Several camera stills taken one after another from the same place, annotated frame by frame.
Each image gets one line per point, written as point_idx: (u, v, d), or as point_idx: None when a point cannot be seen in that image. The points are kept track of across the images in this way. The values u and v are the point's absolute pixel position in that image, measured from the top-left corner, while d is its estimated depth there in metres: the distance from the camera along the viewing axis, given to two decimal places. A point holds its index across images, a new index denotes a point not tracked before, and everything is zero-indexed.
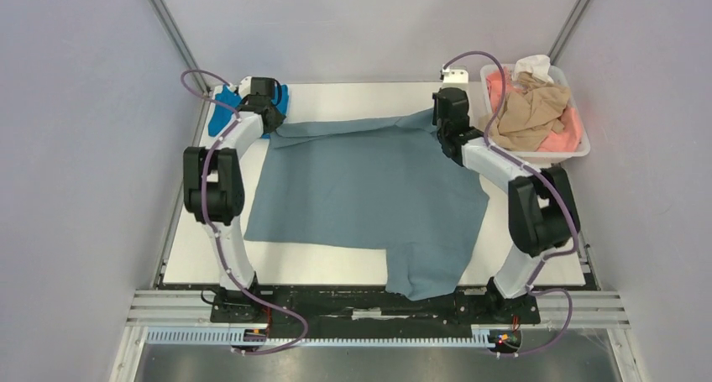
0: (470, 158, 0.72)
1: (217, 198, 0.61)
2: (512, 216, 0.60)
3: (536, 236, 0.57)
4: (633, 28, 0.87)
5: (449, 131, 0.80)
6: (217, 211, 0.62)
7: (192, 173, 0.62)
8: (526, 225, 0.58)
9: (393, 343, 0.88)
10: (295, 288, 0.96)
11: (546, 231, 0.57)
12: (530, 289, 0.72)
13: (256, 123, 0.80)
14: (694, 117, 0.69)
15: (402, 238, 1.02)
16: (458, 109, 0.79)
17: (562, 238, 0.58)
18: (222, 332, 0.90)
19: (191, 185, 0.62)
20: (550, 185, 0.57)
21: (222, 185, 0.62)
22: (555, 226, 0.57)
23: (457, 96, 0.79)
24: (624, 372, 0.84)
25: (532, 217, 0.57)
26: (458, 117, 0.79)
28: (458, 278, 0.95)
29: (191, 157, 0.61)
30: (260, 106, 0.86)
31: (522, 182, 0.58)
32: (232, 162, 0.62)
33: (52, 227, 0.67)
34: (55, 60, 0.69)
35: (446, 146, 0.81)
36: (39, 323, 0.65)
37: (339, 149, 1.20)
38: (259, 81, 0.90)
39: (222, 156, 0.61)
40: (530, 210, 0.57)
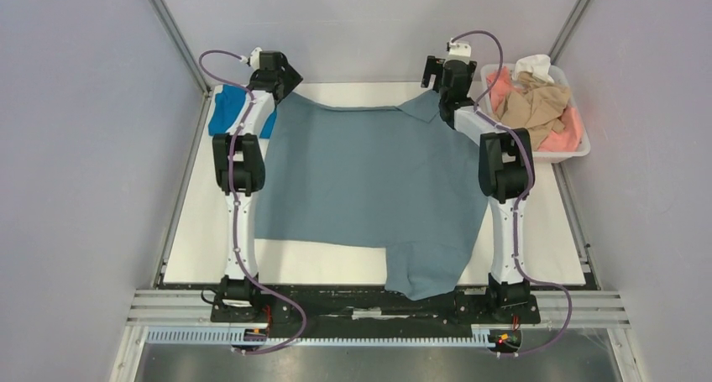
0: (461, 122, 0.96)
1: (243, 175, 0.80)
2: (482, 165, 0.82)
3: (495, 181, 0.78)
4: (632, 28, 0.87)
5: (447, 98, 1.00)
6: (243, 183, 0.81)
7: (221, 157, 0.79)
8: (489, 171, 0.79)
9: (393, 343, 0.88)
10: (296, 288, 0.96)
11: (505, 178, 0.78)
12: (519, 262, 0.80)
13: (269, 102, 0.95)
14: (695, 117, 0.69)
15: (403, 237, 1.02)
16: (458, 81, 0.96)
17: (517, 186, 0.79)
18: (222, 332, 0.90)
19: (221, 165, 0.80)
20: (515, 139, 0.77)
21: (247, 164, 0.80)
22: (513, 175, 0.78)
23: (459, 69, 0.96)
24: (624, 372, 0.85)
25: (495, 164, 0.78)
26: (457, 87, 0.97)
28: (458, 278, 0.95)
29: (219, 143, 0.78)
30: (270, 81, 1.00)
31: (492, 137, 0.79)
32: (253, 147, 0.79)
33: (51, 227, 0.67)
34: (54, 60, 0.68)
35: (443, 110, 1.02)
36: (37, 324, 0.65)
37: (339, 147, 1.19)
38: (266, 57, 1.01)
39: (247, 142, 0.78)
40: (494, 158, 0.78)
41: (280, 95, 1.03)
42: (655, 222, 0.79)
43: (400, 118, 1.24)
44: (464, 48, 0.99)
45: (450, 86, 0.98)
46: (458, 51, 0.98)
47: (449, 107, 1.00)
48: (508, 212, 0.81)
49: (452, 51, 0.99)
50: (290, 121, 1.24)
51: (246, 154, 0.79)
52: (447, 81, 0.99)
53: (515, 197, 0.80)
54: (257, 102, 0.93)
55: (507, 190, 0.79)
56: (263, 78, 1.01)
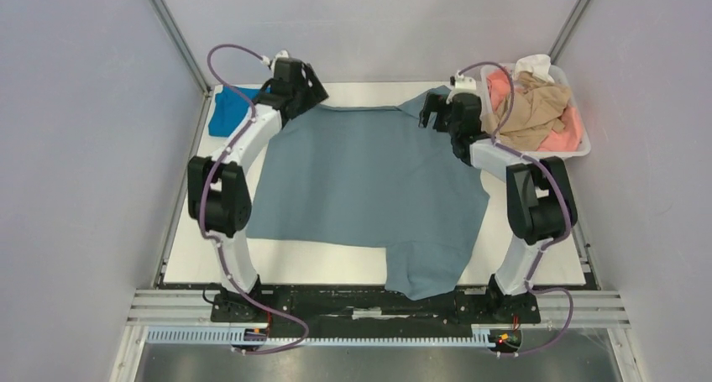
0: (479, 155, 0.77)
1: (218, 214, 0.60)
2: (510, 201, 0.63)
3: (531, 222, 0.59)
4: (633, 28, 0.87)
5: (460, 133, 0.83)
6: (218, 222, 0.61)
7: (196, 185, 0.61)
8: (521, 209, 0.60)
9: (393, 342, 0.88)
10: (296, 288, 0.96)
11: (541, 217, 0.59)
12: (529, 285, 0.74)
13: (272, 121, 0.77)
14: (694, 117, 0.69)
15: (403, 236, 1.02)
16: (470, 114, 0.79)
17: (557, 227, 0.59)
18: (222, 332, 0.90)
19: (195, 196, 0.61)
20: (547, 172, 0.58)
21: (222, 199, 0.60)
22: (552, 215, 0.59)
23: (469, 101, 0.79)
24: (624, 372, 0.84)
25: (528, 201, 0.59)
26: (469, 121, 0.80)
28: (458, 277, 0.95)
29: (196, 169, 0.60)
30: (284, 96, 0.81)
31: (519, 168, 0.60)
32: (234, 180, 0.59)
33: (53, 226, 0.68)
34: (55, 60, 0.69)
35: (456, 147, 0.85)
36: (39, 323, 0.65)
37: (340, 148, 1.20)
38: (283, 65, 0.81)
39: (227, 173, 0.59)
40: (526, 193, 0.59)
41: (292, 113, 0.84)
42: (656, 221, 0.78)
43: (400, 119, 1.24)
44: (469, 81, 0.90)
45: (462, 120, 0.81)
46: (464, 85, 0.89)
47: (464, 143, 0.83)
48: (533, 251, 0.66)
49: (457, 85, 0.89)
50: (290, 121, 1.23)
51: (224, 186, 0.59)
52: (455, 116, 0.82)
53: (552, 238, 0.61)
54: (258, 121, 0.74)
55: (544, 231, 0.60)
56: (275, 91, 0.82)
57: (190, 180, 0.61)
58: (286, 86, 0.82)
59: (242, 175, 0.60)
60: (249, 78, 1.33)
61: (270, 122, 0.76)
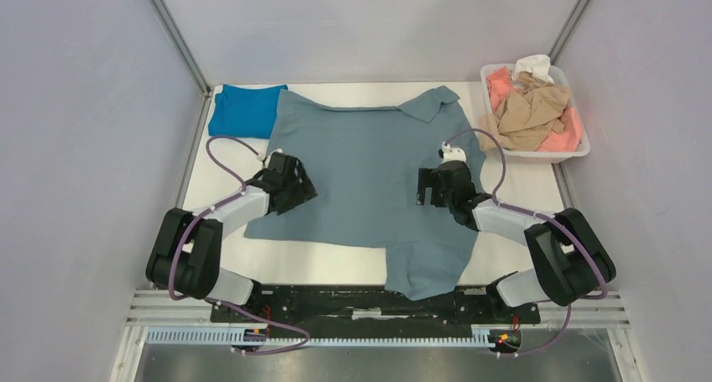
0: (484, 218, 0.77)
1: (185, 274, 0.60)
2: (537, 265, 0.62)
3: (570, 288, 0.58)
4: (632, 28, 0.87)
5: (458, 199, 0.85)
6: (179, 282, 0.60)
7: (168, 240, 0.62)
8: (556, 274, 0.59)
9: (393, 343, 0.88)
10: (296, 288, 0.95)
11: (579, 279, 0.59)
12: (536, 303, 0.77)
13: (259, 201, 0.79)
14: (695, 116, 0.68)
15: (403, 237, 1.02)
16: (459, 178, 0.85)
17: (594, 286, 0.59)
18: (222, 332, 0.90)
19: (161, 251, 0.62)
20: (564, 229, 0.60)
21: (192, 259, 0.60)
22: (586, 273, 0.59)
23: (455, 166, 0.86)
24: (624, 372, 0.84)
25: (562, 266, 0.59)
26: (461, 185, 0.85)
28: (458, 277, 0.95)
29: (174, 220, 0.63)
30: (274, 187, 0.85)
31: (539, 230, 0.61)
32: (211, 237, 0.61)
33: (52, 225, 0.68)
34: (55, 59, 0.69)
35: (458, 214, 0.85)
36: (38, 321, 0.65)
37: (340, 148, 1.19)
38: (279, 159, 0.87)
39: (205, 228, 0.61)
40: (556, 257, 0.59)
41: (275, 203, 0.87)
42: (656, 221, 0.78)
43: (400, 118, 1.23)
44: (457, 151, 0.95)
45: (453, 186, 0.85)
46: (452, 155, 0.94)
47: (465, 207, 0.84)
48: None
49: (446, 156, 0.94)
50: (292, 120, 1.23)
51: (198, 242, 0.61)
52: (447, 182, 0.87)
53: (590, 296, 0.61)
54: (247, 196, 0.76)
55: (585, 293, 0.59)
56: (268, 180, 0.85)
57: (161, 235, 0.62)
58: (279, 177, 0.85)
59: (218, 233, 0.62)
60: (249, 78, 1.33)
61: (257, 201, 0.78)
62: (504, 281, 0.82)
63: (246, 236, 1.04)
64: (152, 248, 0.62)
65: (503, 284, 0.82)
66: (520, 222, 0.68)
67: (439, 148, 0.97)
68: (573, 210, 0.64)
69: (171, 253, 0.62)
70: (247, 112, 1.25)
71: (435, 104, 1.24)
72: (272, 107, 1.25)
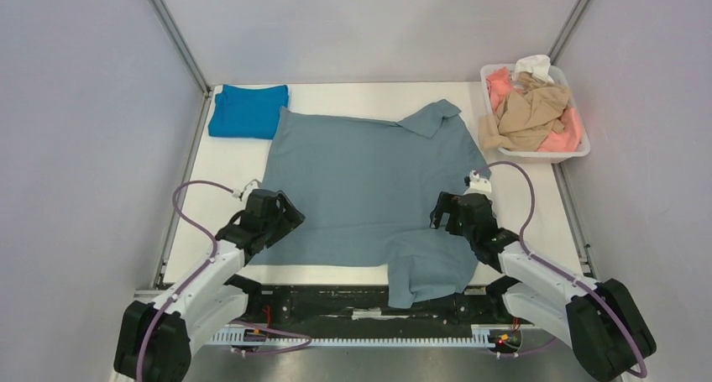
0: (510, 268, 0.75)
1: (154, 367, 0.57)
2: (577, 337, 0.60)
3: (610, 363, 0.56)
4: (632, 28, 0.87)
5: (479, 235, 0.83)
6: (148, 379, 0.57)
7: (130, 337, 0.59)
8: (597, 351, 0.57)
9: (393, 343, 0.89)
10: (296, 288, 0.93)
11: (618, 354, 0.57)
12: None
13: (233, 261, 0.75)
14: (695, 116, 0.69)
15: (402, 251, 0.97)
16: (482, 213, 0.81)
17: (632, 363, 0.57)
18: (222, 332, 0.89)
19: (125, 347, 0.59)
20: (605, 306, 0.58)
21: (159, 358, 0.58)
22: (624, 349, 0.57)
23: (477, 201, 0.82)
24: (623, 371, 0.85)
25: (604, 342, 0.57)
26: (483, 221, 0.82)
28: (461, 285, 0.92)
29: (132, 318, 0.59)
30: (252, 232, 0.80)
31: (582, 306, 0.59)
32: (173, 335, 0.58)
33: (52, 224, 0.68)
34: (55, 59, 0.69)
35: (481, 253, 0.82)
36: (39, 321, 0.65)
37: (341, 149, 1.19)
38: (257, 199, 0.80)
39: (165, 327, 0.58)
40: (596, 332, 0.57)
41: (260, 247, 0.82)
42: (655, 222, 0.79)
43: (401, 135, 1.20)
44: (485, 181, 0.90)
45: (474, 222, 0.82)
46: (479, 185, 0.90)
47: (489, 246, 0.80)
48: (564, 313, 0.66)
49: (472, 185, 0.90)
50: (290, 135, 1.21)
51: (162, 340, 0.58)
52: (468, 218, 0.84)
53: (627, 371, 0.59)
54: (217, 261, 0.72)
55: (624, 370, 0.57)
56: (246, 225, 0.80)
57: (123, 333, 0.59)
58: (258, 220, 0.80)
59: (183, 327, 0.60)
60: (249, 78, 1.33)
61: (232, 263, 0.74)
62: (510, 293, 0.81)
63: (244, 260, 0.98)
64: (117, 345, 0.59)
65: (510, 295, 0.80)
66: (556, 285, 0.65)
67: (467, 175, 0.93)
68: (615, 282, 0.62)
69: (137, 348, 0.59)
70: (247, 113, 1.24)
71: (436, 120, 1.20)
72: (272, 109, 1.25)
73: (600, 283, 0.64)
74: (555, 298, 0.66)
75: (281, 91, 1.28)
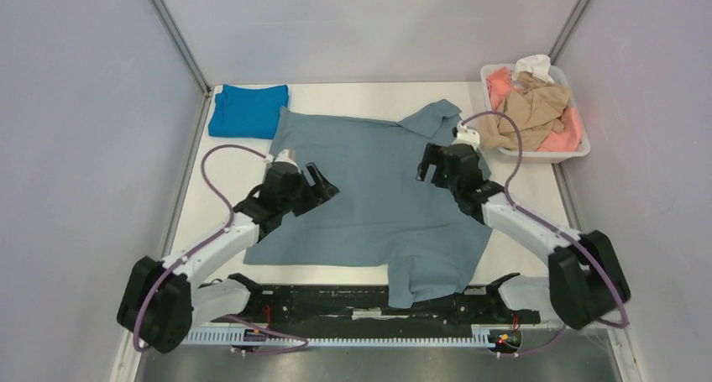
0: (493, 218, 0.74)
1: (154, 324, 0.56)
2: (556, 287, 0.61)
3: (585, 311, 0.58)
4: (632, 28, 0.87)
5: (463, 186, 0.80)
6: (147, 336, 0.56)
7: (137, 289, 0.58)
8: (573, 299, 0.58)
9: (393, 343, 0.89)
10: (296, 288, 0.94)
11: (594, 303, 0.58)
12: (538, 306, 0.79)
13: (248, 234, 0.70)
14: (695, 115, 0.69)
15: (403, 251, 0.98)
16: (468, 164, 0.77)
17: (607, 310, 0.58)
18: (222, 332, 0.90)
19: (130, 300, 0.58)
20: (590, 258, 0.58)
21: (159, 316, 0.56)
22: (602, 298, 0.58)
23: (464, 152, 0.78)
24: (624, 372, 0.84)
25: (582, 290, 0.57)
26: (468, 174, 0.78)
28: (461, 285, 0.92)
29: (140, 272, 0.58)
30: (267, 209, 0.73)
31: (564, 256, 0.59)
32: (175, 297, 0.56)
33: (52, 224, 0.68)
34: (55, 59, 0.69)
35: (464, 203, 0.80)
36: (38, 322, 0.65)
37: (341, 149, 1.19)
38: (274, 175, 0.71)
39: (170, 286, 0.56)
40: (574, 282, 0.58)
41: (276, 224, 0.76)
42: (656, 221, 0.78)
43: (401, 135, 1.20)
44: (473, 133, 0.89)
45: (461, 174, 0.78)
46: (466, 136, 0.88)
47: (472, 197, 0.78)
48: None
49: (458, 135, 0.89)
50: (290, 134, 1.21)
51: (164, 298, 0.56)
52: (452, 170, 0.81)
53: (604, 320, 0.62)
54: (231, 230, 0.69)
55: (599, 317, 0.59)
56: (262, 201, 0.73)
57: (130, 285, 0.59)
58: (274, 197, 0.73)
59: (187, 290, 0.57)
60: (249, 78, 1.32)
61: (246, 235, 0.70)
62: (505, 285, 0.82)
63: (246, 262, 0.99)
64: (122, 298, 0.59)
65: (505, 286, 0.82)
66: (539, 236, 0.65)
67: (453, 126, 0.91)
68: (598, 232, 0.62)
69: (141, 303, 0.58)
70: (248, 113, 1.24)
71: (437, 120, 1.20)
72: (272, 109, 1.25)
73: (584, 234, 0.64)
74: (538, 248, 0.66)
75: (281, 91, 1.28)
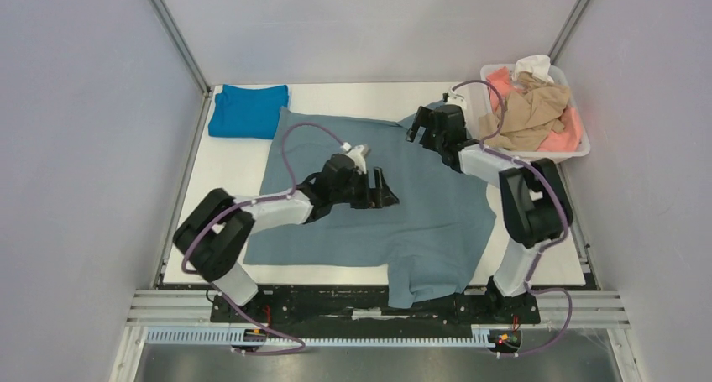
0: (467, 162, 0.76)
1: (205, 252, 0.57)
2: (505, 206, 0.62)
3: (529, 225, 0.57)
4: (632, 28, 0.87)
5: (447, 141, 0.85)
6: (195, 260, 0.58)
7: (203, 213, 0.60)
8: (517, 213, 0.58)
9: (393, 343, 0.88)
10: (295, 288, 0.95)
11: (539, 219, 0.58)
12: (529, 286, 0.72)
13: (301, 210, 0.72)
14: (695, 116, 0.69)
15: (403, 251, 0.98)
16: (454, 121, 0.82)
17: (554, 229, 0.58)
18: (222, 332, 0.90)
19: (193, 223, 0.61)
20: (540, 175, 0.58)
21: (215, 243, 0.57)
22: (549, 216, 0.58)
23: (452, 109, 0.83)
24: (624, 372, 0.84)
25: (525, 204, 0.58)
26: (453, 129, 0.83)
28: (460, 285, 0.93)
29: (213, 200, 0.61)
30: (320, 198, 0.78)
31: (512, 172, 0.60)
32: (237, 232, 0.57)
33: (52, 225, 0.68)
34: (55, 59, 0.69)
35: (446, 155, 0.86)
36: (38, 323, 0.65)
37: (341, 149, 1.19)
38: (335, 164, 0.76)
39: (234, 221, 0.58)
40: (520, 196, 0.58)
41: (325, 212, 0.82)
42: (656, 221, 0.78)
43: (401, 135, 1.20)
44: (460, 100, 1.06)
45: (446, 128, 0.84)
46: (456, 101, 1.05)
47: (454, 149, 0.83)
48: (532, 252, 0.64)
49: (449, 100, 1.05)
50: (290, 134, 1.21)
51: (223, 228, 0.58)
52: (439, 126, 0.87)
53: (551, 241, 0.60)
54: (292, 199, 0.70)
55: (543, 235, 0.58)
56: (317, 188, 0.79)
57: (200, 206, 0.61)
58: (327, 187, 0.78)
59: (248, 228, 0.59)
60: (249, 78, 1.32)
61: (300, 210, 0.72)
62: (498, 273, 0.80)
63: (246, 262, 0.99)
64: (187, 217, 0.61)
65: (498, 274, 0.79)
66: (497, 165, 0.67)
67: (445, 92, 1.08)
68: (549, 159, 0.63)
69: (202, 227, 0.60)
70: (248, 113, 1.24)
71: None
72: (272, 109, 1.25)
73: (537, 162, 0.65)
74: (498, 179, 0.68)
75: (281, 91, 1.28)
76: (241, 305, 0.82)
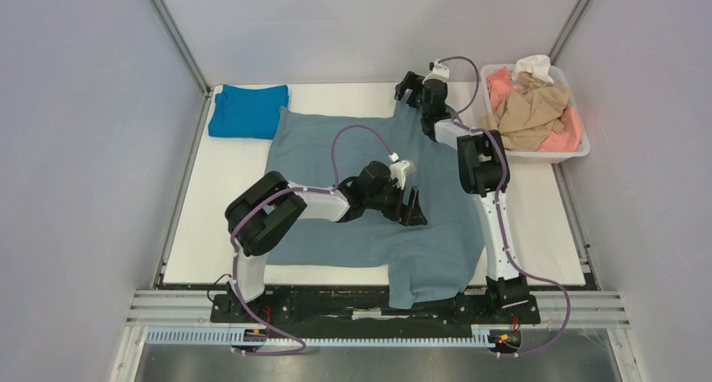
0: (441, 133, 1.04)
1: (254, 227, 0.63)
2: (462, 166, 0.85)
3: (475, 180, 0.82)
4: (632, 28, 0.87)
5: (427, 114, 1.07)
6: (244, 234, 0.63)
7: (259, 190, 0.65)
8: (468, 170, 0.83)
9: (393, 343, 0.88)
10: (295, 288, 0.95)
11: (483, 175, 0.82)
12: (510, 253, 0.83)
13: (338, 208, 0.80)
14: (694, 116, 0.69)
15: (403, 252, 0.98)
16: (435, 100, 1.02)
17: (495, 183, 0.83)
18: (223, 332, 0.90)
19: (245, 200, 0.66)
20: (489, 139, 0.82)
21: (267, 221, 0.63)
22: (491, 174, 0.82)
23: (437, 89, 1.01)
24: (623, 372, 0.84)
25: (473, 164, 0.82)
26: (432, 106, 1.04)
28: (461, 285, 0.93)
29: (269, 180, 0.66)
30: (354, 198, 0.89)
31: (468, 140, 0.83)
32: (291, 211, 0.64)
33: (48, 226, 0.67)
34: (53, 59, 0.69)
35: (425, 124, 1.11)
36: (38, 322, 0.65)
37: (348, 145, 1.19)
38: (374, 170, 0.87)
39: (290, 202, 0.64)
40: (471, 158, 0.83)
41: (355, 216, 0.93)
42: (655, 221, 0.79)
43: (401, 135, 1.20)
44: (446, 69, 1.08)
45: (428, 104, 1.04)
46: (440, 71, 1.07)
47: (430, 122, 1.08)
48: (492, 206, 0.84)
49: (433, 70, 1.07)
50: (290, 134, 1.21)
51: (278, 209, 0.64)
52: (426, 99, 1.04)
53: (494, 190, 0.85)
54: (334, 195, 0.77)
55: (488, 186, 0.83)
56: (352, 191, 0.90)
57: (256, 184, 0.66)
58: (361, 190, 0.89)
59: (300, 211, 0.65)
60: (249, 78, 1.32)
61: (337, 208, 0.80)
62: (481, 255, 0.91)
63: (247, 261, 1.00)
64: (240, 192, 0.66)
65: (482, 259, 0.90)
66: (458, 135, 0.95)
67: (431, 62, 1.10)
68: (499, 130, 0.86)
69: (254, 204, 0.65)
70: (248, 112, 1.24)
71: None
72: (272, 109, 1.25)
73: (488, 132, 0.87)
74: None
75: (281, 91, 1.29)
76: (247, 300, 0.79)
